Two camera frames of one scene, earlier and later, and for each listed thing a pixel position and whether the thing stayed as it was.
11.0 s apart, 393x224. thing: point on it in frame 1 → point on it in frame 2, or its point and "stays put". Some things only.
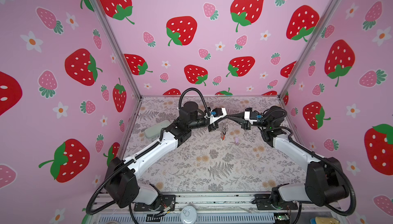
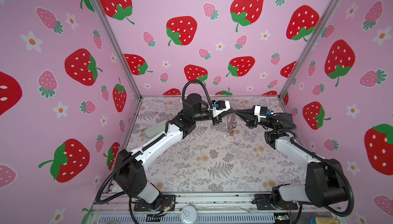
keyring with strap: x=224 y=126 → x=232 y=124
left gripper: x=211 y=128 → x=225 y=110
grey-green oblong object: x=155 y=131 stays put
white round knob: x=188 y=215 stays put
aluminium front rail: x=237 y=202 stays put
